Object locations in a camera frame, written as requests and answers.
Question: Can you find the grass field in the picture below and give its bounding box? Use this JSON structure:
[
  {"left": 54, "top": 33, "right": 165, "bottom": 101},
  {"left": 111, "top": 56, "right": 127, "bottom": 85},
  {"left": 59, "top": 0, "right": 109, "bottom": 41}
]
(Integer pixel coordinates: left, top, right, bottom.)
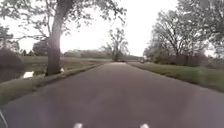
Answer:
[{"left": 21, "top": 55, "right": 114, "bottom": 73}]

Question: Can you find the robot's own part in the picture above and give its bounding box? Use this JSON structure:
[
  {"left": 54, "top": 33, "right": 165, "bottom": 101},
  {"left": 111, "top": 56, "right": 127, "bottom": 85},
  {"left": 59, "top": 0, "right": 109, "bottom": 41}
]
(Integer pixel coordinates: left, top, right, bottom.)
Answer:
[
  {"left": 139, "top": 122, "right": 151, "bottom": 128},
  {"left": 73, "top": 122, "right": 84, "bottom": 128}
]

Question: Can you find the wood of bare trees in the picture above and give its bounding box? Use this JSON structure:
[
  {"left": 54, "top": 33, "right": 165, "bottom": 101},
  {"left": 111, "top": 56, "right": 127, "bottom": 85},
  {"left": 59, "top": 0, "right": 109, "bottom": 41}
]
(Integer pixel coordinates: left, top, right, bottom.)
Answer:
[{"left": 143, "top": 0, "right": 224, "bottom": 68}]

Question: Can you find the grey asphalt road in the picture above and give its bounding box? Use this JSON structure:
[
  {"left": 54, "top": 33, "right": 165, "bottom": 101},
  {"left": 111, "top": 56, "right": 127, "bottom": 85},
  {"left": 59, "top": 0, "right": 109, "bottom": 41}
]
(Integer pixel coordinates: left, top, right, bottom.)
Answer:
[{"left": 0, "top": 61, "right": 224, "bottom": 128}]

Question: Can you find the dark bush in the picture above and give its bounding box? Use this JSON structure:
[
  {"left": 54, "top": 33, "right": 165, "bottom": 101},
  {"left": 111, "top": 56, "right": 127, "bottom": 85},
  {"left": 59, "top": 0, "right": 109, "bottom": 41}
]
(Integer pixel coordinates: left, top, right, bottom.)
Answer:
[{"left": 0, "top": 49, "right": 26, "bottom": 73}]

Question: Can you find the distant row of trees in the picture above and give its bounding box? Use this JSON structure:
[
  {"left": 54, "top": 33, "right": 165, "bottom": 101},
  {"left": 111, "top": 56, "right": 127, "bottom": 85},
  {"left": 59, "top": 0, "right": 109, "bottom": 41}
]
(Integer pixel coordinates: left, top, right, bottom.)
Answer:
[{"left": 63, "top": 49, "right": 113, "bottom": 60}]

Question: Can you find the grass verge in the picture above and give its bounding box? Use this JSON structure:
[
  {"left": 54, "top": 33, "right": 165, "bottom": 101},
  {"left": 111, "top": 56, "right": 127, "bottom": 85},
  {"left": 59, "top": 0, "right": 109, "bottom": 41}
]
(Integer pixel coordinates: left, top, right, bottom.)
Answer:
[
  {"left": 0, "top": 62, "right": 108, "bottom": 106},
  {"left": 128, "top": 61, "right": 224, "bottom": 94}
]

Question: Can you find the dark water canal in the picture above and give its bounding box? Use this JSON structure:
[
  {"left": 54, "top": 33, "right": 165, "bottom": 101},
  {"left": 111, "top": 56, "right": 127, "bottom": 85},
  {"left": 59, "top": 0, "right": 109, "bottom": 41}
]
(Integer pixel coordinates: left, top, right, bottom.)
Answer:
[{"left": 0, "top": 64, "right": 48, "bottom": 84}]

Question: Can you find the large thick-trunked tree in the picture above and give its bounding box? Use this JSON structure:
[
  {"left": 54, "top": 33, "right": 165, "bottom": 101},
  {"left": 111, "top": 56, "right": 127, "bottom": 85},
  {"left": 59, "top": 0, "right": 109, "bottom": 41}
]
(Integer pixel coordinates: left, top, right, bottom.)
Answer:
[{"left": 0, "top": 0, "right": 128, "bottom": 77}]

